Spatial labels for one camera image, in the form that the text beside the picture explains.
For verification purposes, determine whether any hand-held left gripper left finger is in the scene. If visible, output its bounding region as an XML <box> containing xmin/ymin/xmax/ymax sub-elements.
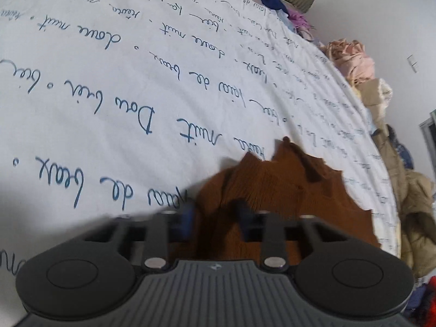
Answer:
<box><xmin>82</xmin><ymin>204</ymin><xmax>197</xmax><ymax>273</ymax></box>

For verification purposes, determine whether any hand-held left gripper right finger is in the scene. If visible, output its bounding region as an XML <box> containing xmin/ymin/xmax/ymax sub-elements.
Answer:
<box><xmin>236</xmin><ymin>199</ymin><xmax>344</xmax><ymax>272</ymax></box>

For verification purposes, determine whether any brown knit sweater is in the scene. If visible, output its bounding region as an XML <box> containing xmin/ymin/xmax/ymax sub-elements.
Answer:
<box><xmin>168</xmin><ymin>136</ymin><xmax>380</xmax><ymax>263</ymax></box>

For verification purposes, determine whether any white bed sheet blue script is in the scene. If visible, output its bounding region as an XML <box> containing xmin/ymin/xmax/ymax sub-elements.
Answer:
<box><xmin>0</xmin><ymin>0</ymin><xmax>436</xmax><ymax>327</ymax></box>

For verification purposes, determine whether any khaki jacket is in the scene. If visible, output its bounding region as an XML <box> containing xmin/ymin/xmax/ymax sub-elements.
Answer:
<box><xmin>371</xmin><ymin>124</ymin><xmax>436</xmax><ymax>271</ymax></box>

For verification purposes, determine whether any cream fleece cloth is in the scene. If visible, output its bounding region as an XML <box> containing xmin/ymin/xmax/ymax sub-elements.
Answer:
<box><xmin>351</xmin><ymin>78</ymin><xmax>394</xmax><ymax>133</ymax></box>

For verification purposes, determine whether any pink cloth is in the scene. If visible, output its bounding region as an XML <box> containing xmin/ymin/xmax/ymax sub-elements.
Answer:
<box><xmin>322</xmin><ymin>38</ymin><xmax>376</xmax><ymax>86</ymax></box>

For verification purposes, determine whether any red cloth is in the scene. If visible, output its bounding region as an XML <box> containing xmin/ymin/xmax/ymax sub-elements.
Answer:
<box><xmin>407</xmin><ymin>274</ymin><xmax>436</xmax><ymax>327</ymax></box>

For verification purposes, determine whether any purple cloth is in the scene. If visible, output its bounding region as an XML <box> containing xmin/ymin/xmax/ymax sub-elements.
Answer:
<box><xmin>286</xmin><ymin>8</ymin><xmax>312</xmax><ymax>36</ymax></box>

